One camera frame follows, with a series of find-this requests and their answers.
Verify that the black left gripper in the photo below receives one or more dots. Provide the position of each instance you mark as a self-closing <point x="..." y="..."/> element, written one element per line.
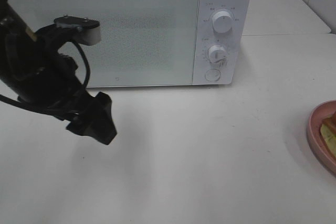
<point x="52" y="87"/>

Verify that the white microwave door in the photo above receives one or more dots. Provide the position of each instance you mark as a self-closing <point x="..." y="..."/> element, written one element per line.
<point x="143" y="42"/>

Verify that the round door release button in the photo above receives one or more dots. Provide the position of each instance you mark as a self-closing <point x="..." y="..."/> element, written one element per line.
<point x="212" y="75"/>

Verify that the white timer knob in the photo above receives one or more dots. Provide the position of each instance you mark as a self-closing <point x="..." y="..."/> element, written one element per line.
<point x="217" y="54"/>

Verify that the pink round plate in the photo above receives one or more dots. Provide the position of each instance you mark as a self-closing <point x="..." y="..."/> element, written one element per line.
<point x="315" y="139"/>

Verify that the green lettuce leaf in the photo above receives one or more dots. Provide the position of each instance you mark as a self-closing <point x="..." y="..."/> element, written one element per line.
<point x="328" y="137"/>

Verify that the white bread slice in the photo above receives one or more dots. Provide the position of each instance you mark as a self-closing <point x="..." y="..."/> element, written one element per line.
<point x="333" y="118"/>

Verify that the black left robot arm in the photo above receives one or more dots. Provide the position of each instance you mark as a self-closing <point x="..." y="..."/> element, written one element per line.
<point x="17" y="47"/>

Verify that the upper white power knob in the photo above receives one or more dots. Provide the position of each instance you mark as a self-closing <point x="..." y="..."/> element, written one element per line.
<point x="222" y="21"/>

